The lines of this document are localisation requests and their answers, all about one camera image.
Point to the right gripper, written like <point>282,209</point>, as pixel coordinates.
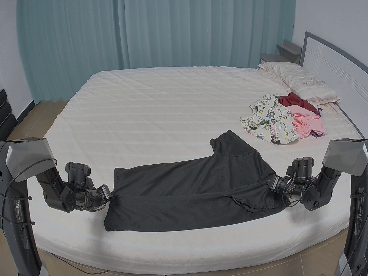
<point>279,186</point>

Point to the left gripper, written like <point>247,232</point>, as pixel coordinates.
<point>99,200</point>

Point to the black T-shirt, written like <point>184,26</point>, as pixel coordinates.
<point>187,191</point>

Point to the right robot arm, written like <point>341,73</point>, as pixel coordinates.
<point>345,157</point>

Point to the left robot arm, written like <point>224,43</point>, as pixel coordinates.
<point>28,159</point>

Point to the bed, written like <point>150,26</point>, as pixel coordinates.
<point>158,105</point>

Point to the white printed garment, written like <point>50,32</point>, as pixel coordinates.
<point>267,122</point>

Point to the pink garment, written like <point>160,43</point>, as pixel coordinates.
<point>307,122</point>

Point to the purple garment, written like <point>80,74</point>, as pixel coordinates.
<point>320,111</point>

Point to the dark red garment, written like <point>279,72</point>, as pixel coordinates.
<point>293,100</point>

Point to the cream pillow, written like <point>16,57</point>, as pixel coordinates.
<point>302,79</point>

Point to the grey bedside table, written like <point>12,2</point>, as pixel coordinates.
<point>279,57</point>

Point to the blue-green curtain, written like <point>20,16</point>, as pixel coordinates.
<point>72,39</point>
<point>207,24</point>

